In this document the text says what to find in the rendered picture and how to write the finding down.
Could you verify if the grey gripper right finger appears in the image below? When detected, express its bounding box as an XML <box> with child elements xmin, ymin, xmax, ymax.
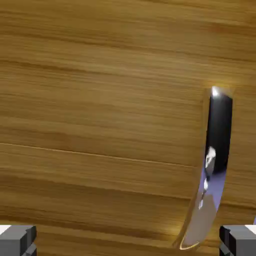
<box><xmin>219</xmin><ymin>224</ymin><xmax>256</xmax><ymax>256</ymax></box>

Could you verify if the curved shiny metal handle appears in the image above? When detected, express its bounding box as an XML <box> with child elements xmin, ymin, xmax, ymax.
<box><xmin>173</xmin><ymin>85</ymin><xmax>235</xmax><ymax>251</ymax></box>

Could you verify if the light wood cabinet door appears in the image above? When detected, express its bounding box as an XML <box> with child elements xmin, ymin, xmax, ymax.
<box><xmin>0</xmin><ymin>0</ymin><xmax>256</xmax><ymax>256</ymax></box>

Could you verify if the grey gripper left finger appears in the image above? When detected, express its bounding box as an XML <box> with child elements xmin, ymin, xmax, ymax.
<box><xmin>0</xmin><ymin>224</ymin><xmax>38</xmax><ymax>256</ymax></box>

